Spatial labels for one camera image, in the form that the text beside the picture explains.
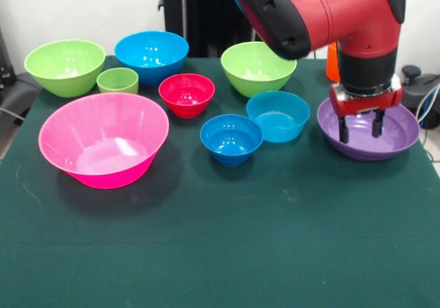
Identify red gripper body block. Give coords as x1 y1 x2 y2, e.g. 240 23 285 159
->
329 87 404 118

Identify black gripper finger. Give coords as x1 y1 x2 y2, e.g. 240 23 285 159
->
371 109 386 139
338 114 350 144

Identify purple shallow bowl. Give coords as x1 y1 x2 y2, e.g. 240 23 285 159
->
316 96 421 162

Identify turquoise bowl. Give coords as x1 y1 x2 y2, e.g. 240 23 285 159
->
245 90 311 144

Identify orange cup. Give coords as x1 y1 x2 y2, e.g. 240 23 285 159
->
326 41 342 83

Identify black stand base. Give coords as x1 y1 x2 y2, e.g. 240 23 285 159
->
400 65 440 130
0 29 42 116

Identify lime green large bowl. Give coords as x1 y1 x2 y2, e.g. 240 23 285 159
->
220 41 298 100
23 38 107 98

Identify dark blue small bowl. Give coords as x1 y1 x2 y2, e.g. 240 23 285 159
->
199 114 265 168

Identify red small bowl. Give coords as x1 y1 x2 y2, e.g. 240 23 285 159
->
158 73 216 120

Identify dark green table cloth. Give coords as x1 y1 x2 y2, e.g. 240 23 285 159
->
0 55 440 308

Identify blue large bowl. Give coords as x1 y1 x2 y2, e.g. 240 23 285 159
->
114 30 190 87

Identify lime green small cup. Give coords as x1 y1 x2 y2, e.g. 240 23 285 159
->
96 67 140 95

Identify pink large bowl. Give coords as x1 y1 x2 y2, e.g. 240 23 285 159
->
38 92 170 190

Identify tangled floor cables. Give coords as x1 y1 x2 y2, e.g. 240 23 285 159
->
415 84 440 164

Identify grey cable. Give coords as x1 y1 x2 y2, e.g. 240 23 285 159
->
0 107 25 122

